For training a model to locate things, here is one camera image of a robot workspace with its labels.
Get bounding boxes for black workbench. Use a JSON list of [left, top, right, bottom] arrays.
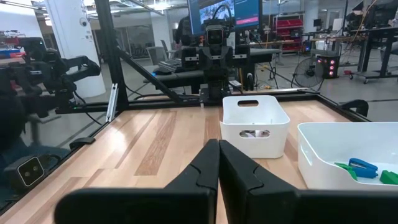
[[341, 26, 398, 85]]

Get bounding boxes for black table clamp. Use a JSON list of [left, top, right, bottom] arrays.
[[340, 99, 370, 118], [68, 136, 97, 151]]

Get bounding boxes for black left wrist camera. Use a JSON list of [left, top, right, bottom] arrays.
[[205, 24, 225, 47]]

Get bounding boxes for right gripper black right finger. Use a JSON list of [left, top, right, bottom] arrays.
[[219, 139, 398, 224]]

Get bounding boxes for white pillar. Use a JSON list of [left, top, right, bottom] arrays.
[[44, 0, 107, 99]]

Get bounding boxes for black table-level camera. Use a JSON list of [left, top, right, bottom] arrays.
[[3, 154, 63, 192]]

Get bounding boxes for black floor fan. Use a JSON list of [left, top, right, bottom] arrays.
[[293, 56, 325, 90]]

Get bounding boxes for large green stapler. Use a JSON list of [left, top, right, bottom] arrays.
[[334, 161, 359, 182]]

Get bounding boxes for operator monitor blue screen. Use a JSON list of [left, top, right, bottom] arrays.
[[187, 0, 261, 35]]

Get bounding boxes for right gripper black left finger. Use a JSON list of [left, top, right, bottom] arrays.
[[54, 139, 220, 224]]

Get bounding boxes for white plastic bin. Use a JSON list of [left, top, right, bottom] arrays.
[[297, 121, 398, 191], [219, 95, 291, 159]]

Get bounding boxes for black aluminium rig frame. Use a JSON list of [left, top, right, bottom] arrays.
[[55, 0, 371, 124]]

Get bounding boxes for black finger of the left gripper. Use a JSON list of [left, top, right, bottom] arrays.
[[182, 46, 200, 70], [233, 45, 251, 68]]

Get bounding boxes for small green stapler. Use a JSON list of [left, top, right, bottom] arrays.
[[379, 169, 398, 186]]

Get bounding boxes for black computer mouse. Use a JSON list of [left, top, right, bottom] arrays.
[[152, 66, 172, 77]]

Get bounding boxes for black left camera cable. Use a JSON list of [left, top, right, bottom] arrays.
[[211, 3, 234, 32]]

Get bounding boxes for silver aluminium bracket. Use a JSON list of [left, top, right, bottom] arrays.
[[105, 83, 119, 123]]

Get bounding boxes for red bin shelf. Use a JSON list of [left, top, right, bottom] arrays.
[[272, 17, 305, 53]]

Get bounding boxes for black keyboard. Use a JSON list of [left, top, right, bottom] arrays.
[[157, 58, 183, 72]]

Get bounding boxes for black computer red lights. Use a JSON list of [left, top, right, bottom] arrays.
[[315, 54, 341, 80]]

